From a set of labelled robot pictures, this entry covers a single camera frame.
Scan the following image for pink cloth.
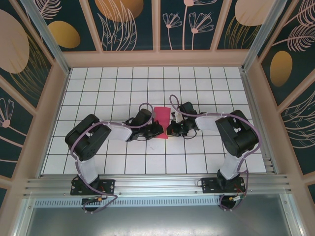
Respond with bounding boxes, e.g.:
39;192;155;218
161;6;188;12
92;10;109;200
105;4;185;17
154;106;172;140

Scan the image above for grey sheet metal panel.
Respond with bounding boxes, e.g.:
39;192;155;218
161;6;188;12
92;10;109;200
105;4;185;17
22;206;301;236

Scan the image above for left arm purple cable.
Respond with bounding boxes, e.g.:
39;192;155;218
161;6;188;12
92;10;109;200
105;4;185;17
70;102;155;214

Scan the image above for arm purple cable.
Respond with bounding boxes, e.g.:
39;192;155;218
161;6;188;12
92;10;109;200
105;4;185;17
169;95;262;212
70;102;155;214

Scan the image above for aluminium mounting rail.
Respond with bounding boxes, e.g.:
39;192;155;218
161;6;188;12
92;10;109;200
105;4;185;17
23;174;295;197

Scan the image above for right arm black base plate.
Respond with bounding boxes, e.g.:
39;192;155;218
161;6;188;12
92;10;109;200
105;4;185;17
201;177;246;195

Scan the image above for slotted grey cable duct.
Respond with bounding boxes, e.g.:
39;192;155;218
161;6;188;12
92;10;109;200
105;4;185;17
33;198;223;207

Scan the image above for aluminium side rail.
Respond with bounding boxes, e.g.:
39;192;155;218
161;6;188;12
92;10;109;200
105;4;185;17
241;71;280;175

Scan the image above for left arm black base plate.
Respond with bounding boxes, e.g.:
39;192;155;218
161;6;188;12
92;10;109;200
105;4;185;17
70;178;116;196

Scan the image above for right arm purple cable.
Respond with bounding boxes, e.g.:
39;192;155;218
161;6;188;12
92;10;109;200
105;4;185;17
169;95;262;212

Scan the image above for aluminium corner post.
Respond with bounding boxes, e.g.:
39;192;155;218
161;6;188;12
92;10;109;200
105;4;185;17
19;0;72;75
240;0;289;72

